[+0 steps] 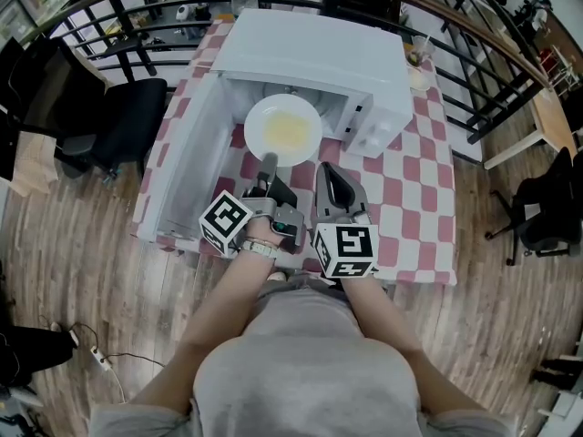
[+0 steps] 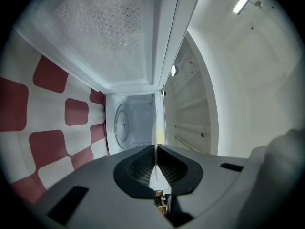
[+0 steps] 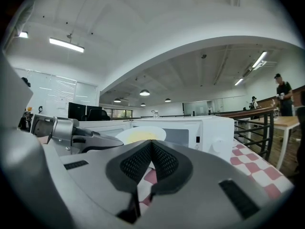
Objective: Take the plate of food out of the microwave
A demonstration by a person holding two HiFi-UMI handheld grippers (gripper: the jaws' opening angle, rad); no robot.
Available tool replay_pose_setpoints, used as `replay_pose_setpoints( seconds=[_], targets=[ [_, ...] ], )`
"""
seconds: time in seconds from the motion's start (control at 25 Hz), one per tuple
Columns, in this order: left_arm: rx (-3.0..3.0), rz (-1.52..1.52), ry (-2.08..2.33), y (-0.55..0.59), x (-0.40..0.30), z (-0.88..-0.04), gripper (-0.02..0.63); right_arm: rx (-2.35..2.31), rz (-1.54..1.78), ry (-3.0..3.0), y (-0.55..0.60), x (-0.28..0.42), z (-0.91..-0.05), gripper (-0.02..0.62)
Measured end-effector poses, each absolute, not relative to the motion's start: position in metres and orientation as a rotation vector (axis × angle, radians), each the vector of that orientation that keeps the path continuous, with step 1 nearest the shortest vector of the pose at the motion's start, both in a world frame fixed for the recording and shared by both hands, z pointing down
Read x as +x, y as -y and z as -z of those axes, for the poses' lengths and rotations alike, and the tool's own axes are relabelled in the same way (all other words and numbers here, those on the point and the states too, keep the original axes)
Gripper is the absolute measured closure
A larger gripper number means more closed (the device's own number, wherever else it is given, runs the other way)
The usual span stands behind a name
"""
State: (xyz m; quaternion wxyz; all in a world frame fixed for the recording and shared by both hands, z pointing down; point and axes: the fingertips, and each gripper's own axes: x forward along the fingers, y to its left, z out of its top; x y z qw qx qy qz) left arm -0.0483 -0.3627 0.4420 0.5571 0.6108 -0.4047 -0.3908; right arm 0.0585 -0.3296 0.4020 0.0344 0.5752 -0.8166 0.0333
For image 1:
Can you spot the clear cup with straw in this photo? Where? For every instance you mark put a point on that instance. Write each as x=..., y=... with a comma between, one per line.
x=421, y=50

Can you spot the wooden desk with white frame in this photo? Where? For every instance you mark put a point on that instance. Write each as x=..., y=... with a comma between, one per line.
x=551, y=121

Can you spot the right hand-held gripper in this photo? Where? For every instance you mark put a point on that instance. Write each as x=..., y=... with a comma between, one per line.
x=350, y=244

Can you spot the beige tablecloth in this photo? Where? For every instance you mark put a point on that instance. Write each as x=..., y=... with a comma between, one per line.
x=34, y=162

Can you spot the person's white shoe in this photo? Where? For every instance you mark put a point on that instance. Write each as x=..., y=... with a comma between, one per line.
x=277, y=277

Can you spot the white microwave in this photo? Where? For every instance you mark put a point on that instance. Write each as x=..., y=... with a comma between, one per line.
x=314, y=48

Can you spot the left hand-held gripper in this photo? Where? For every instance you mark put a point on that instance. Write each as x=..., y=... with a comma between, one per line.
x=223, y=219

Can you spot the person's left forearm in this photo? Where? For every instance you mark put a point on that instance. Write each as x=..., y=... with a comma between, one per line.
x=228, y=298

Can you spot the black office chair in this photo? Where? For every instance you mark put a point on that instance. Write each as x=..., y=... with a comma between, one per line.
x=123, y=112
x=546, y=207

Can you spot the white power strip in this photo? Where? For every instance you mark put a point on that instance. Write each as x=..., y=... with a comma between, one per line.
x=101, y=358

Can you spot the black railing with wooden top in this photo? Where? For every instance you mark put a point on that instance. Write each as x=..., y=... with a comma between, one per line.
x=528, y=68

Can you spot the person's right forearm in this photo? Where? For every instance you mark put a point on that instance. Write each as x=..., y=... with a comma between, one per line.
x=369, y=307

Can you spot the small white bowl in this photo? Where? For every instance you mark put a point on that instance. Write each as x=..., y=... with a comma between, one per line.
x=416, y=79

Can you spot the red white checkered tablecloth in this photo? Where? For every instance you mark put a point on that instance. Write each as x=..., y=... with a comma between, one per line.
x=410, y=189

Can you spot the white plate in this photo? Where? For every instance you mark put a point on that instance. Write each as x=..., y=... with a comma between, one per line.
x=255, y=130

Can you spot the person's grey shirt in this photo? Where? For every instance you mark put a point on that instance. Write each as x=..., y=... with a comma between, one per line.
x=309, y=371

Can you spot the person's left hand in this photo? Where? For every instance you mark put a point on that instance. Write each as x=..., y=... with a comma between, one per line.
x=262, y=234

